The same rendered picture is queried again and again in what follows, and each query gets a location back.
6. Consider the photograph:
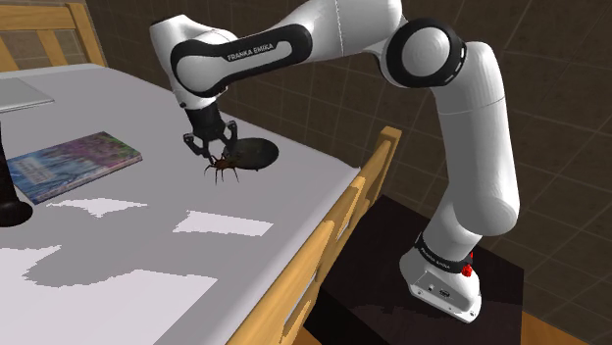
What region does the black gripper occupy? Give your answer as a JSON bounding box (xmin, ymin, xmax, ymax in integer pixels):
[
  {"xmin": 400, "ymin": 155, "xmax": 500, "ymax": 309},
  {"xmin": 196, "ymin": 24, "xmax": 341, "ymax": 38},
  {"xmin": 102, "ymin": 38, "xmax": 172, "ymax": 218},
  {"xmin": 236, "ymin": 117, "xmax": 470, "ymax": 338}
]
[{"xmin": 182, "ymin": 104, "xmax": 239, "ymax": 160}]

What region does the brown toy spider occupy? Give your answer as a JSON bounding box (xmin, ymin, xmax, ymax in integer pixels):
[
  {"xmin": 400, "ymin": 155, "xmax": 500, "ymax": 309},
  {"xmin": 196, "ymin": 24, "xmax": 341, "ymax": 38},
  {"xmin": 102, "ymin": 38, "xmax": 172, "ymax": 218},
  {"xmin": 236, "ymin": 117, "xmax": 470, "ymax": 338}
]
[{"xmin": 203, "ymin": 152, "xmax": 240, "ymax": 185}]

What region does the dark round plate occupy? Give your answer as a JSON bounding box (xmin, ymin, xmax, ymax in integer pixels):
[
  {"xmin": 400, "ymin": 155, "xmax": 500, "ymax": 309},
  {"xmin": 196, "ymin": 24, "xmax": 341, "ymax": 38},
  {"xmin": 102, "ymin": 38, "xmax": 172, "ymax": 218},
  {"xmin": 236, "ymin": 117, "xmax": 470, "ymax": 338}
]
[{"xmin": 225, "ymin": 137, "xmax": 281, "ymax": 172}]

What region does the colourful picture book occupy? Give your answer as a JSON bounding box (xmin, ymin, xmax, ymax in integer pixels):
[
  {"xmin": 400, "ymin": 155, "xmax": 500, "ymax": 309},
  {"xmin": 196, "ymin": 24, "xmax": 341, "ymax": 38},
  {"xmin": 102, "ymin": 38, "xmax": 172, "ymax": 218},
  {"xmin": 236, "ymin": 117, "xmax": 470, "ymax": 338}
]
[{"xmin": 6, "ymin": 130, "xmax": 143, "ymax": 206}]

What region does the grey flat tablet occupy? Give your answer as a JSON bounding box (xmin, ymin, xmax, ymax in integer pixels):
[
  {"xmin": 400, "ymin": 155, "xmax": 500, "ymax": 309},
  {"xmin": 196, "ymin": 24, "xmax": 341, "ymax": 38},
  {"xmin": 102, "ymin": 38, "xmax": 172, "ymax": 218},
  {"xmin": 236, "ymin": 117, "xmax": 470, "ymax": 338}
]
[{"xmin": 0, "ymin": 76, "xmax": 56, "ymax": 115}]

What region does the black flared stand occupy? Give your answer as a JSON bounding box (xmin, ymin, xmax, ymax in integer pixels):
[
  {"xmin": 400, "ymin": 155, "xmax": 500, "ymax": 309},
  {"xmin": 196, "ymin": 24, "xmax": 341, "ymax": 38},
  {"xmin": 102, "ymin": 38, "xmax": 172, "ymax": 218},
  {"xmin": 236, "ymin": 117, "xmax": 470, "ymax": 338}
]
[{"xmin": 0, "ymin": 122, "xmax": 34, "ymax": 228}]

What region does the dark robot stand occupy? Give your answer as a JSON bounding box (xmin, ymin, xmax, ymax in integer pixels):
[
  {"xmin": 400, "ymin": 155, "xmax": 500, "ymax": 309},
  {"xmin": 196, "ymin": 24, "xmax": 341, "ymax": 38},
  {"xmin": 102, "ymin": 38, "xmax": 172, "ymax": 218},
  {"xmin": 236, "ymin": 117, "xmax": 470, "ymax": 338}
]
[{"xmin": 302, "ymin": 194, "xmax": 525, "ymax": 345}]

